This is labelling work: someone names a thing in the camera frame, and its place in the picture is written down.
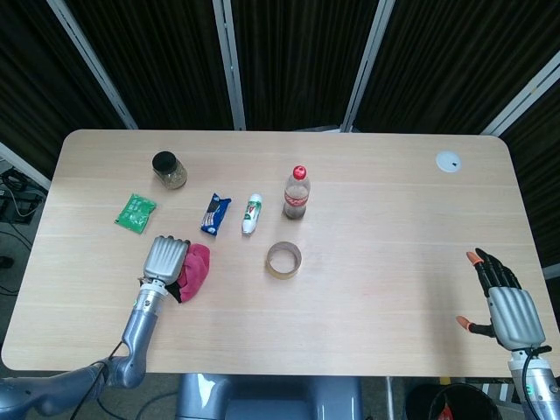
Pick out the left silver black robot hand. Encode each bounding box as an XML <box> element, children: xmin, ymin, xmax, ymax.
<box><xmin>142</xmin><ymin>234</ymin><xmax>193</xmax><ymax>286</ymax></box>

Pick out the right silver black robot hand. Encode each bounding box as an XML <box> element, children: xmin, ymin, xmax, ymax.
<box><xmin>455</xmin><ymin>248</ymin><xmax>548</xmax><ymax>352</ymax></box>

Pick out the pink cloth with black trim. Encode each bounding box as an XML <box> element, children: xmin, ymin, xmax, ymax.
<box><xmin>165</xmin><ymin>242</ymin><xmax>211</xmax><ymax>305</ymax></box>

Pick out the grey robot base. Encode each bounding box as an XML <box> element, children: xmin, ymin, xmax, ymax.
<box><xmin>174</xmin><ymin>374</ymin><xmax>364</xmax><ymax>420</ymax></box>

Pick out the green sachet packet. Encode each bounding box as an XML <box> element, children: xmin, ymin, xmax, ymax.
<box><xmin>114</xmin><ymin>192</ymin><xmax>158</xmax><ymax>236</ymax></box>

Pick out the blue cookie packet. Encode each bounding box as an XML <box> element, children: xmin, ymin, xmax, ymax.
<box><xmin>199</xmin><ymin>192</ymin><xmax>233</xmax><ymax>239</ymax></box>

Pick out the glass jar with black lid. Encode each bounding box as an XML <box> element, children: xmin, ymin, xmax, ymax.
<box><xmin>151</xmin><ymin>150</ymin><xmax>189</xmax><ymax>191</ymax></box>

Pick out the small white plastic bottle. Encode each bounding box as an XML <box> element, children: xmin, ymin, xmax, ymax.
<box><xmin>241</xmin><ymin>193</ymin><xmax>266</xmax><ymax>237</ymax></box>

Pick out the black trash bin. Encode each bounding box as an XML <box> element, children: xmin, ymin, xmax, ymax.
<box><xmin>404</xmin><ymin>382</ymin><xmax>504</xmax><ymax>420</ymax></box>

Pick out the cola bottle with red cap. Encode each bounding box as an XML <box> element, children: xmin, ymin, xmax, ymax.
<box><xmin>282</xmin><ymin>164</ymin><xmax>313</xmax><ymax>220</ymax></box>

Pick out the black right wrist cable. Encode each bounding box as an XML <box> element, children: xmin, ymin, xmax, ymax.
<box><xmin>521</xmin><ymin>345</ymin><xmax>553</xmax><ymax>420</ymax></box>

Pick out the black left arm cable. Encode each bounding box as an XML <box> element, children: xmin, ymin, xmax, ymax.
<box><xmin>69</xmin><ymin>341</ymin><xmax>129</xmax><ymax>417</ymax></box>

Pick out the black floor cable bundle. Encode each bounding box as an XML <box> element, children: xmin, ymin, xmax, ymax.
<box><xmin>0</xmin><ymin>168</ymin><xmax>46</xmax><ymax>225</ymax></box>

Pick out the white round cable grommet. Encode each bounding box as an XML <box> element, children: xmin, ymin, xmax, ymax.
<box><xmin>435</xmin><ymin>150</ymin><xmax>463</xmax><ymax>173</ymax></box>

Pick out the grey metal partition post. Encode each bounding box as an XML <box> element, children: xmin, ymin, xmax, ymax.
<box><xmin>213</xmin><ymin>0</ymin><xmax>248</xmax><ymax>131</ymax></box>
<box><xmin>0</xmin><ymin>142</ymin><xmax>52</xmax><ymax>190</ymax></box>
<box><xmin>340</xmin><ymin>0</ymin><xmax>397</xmax><ymax>133</ymax></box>
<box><xmin>46</xmin><ymin>0</ymin><xmax>139</xmax><ymax>130</ymax></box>
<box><xmin>479</xmin><ymin>60</ymin><xmax>560</xmax><ymax>137</ymax></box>

